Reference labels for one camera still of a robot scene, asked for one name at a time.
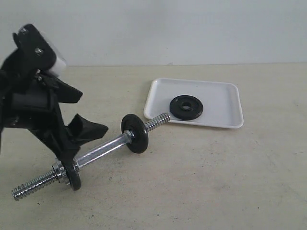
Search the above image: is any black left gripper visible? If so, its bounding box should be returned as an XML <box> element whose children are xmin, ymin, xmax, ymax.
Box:
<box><xmin>0</xmin><ymin>48</ymin><xmax>108</xmax><ymax>163</ymax></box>

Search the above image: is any white plastic tray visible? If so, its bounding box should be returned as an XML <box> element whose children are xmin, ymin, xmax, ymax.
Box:
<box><xmin>143</xmin><ymin>78</ymin><xmax>244</xmax><ymax>129</ymax></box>

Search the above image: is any chrome spin-lock collar nut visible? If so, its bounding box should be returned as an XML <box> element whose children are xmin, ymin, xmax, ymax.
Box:
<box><xmin>52</xmin><ymin>161</ymin><xmax>70</xmax><ymax>185</ymax></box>

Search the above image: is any black weight plate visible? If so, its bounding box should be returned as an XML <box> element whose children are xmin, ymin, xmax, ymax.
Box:
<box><xmin>121</xmin><ymin>114</ymin><xmax>149</xmax><ymax>154</ymax></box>
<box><xmin>169</xmin><ymin>95</ymin><xmax>203</xmax><ymax>120</ymax></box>
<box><xmin>64</xmin><ymin>160</ymin><xmax>81</xmax><ymax>191</ymax></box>

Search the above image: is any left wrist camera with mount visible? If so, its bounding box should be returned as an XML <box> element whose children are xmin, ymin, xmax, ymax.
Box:
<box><xmin>12</xmin><ymin>23</ymin><xmax>67</xmax><ymax>78</ymax></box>

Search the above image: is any chrome threaded dumbbell bar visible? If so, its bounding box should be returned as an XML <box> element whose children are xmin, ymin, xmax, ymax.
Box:
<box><xmin>12</xmin><ymin>112</ymin><xmax>170</xmax><ymax>201</ymax></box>

